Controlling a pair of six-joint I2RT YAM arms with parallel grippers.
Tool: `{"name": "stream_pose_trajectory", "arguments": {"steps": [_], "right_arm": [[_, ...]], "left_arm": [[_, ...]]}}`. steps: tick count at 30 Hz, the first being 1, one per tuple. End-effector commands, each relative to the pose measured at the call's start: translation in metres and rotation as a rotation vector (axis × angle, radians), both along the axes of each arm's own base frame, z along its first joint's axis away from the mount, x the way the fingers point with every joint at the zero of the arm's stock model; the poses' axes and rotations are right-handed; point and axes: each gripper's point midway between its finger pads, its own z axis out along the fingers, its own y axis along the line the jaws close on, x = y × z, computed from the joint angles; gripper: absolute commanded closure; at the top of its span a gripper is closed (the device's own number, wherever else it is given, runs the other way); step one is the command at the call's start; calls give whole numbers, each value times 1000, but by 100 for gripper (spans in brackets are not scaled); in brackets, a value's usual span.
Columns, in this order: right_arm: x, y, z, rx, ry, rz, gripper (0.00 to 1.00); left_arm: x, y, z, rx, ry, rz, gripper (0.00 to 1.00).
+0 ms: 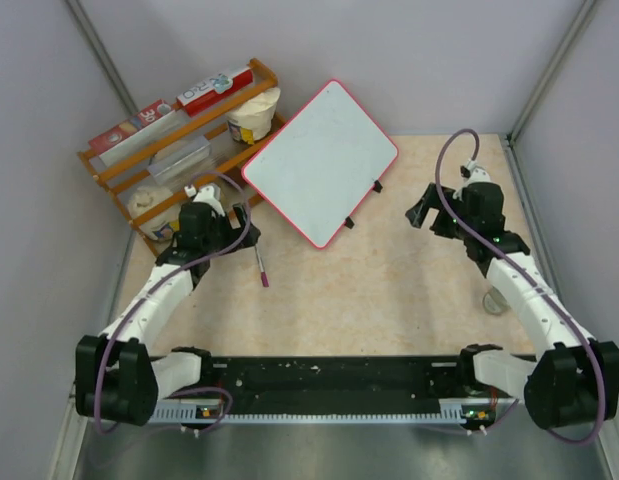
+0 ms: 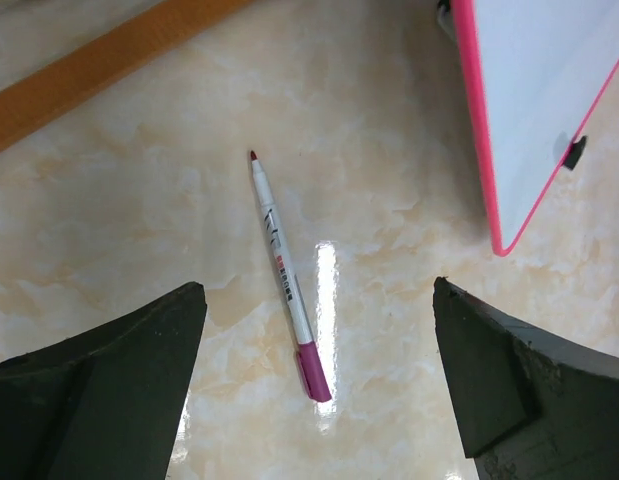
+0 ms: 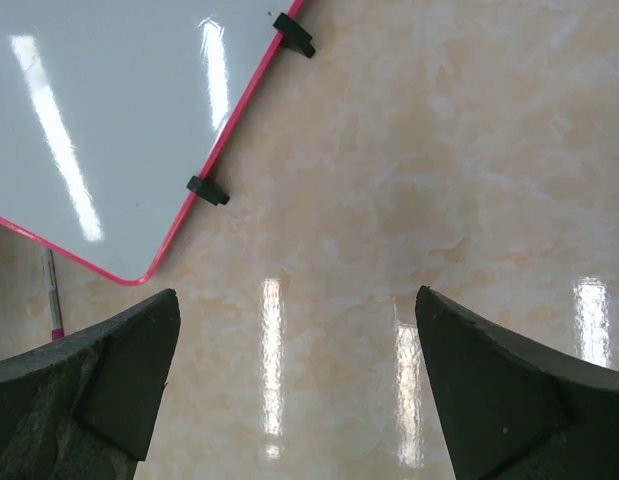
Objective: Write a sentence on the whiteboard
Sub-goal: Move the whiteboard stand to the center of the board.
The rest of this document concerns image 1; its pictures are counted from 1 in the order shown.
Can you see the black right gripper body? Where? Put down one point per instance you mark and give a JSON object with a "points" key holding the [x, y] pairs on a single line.
{"points": [[460, 205]]}

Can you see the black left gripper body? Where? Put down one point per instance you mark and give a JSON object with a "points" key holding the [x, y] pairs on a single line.
{"points": [[222, 236]]}

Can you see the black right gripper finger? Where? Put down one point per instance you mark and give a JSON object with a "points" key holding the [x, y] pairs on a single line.
{"points": [[430, 196], [417, 213]]}

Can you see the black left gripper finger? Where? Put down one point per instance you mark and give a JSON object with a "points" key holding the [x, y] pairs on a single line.
{"points": [[242, 215], [250, 240]]}

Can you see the magenta-capped whiteboard marker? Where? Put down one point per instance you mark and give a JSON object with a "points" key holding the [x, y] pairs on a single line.
{"points": [[261, 266]]}

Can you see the pink-framed whiteboard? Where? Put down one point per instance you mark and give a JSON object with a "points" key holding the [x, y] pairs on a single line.
{"points": [[318, 168]]}

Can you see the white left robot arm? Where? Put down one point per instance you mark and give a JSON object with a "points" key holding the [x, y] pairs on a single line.
{"points": [[116, 379]]}

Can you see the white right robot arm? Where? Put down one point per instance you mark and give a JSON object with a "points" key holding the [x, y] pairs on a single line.
{"points": [[574, 378]]}

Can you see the orange wooden shelf rack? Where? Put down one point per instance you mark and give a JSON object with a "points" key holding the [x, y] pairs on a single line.
{"points": [[144, 162]]}

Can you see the silver foil box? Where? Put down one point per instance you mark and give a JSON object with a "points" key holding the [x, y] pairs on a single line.
{"points": [[174, 159]]}

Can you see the white bag upper shelf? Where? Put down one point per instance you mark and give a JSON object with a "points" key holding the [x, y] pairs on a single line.
{"points": [[252, 121]]}

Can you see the clear tape roll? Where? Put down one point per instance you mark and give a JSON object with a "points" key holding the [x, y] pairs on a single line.
{"points": [[494, 303]]}

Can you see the red white foil box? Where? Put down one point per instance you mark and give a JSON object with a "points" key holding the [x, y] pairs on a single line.
{"points": [[213, 89]]}

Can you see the red grey wrap box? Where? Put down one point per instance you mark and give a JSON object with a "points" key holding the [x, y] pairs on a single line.
{"points": [[137, 132]]}

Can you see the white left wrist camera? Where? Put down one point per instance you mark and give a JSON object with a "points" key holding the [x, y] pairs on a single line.
{"points": [[209, 193]]}

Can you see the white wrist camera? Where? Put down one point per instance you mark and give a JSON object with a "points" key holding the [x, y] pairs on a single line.
{"points": [[472, 172], [209, 193]]}

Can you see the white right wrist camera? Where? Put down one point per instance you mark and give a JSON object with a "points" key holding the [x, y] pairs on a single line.
{"points": [[472, 172]]}

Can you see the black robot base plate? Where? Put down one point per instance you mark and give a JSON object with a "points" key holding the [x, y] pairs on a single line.
{"points": [[341, 384]]}

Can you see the grey slotted cable duct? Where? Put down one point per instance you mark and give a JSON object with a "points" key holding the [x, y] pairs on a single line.
{"points": [[203, 412]]}

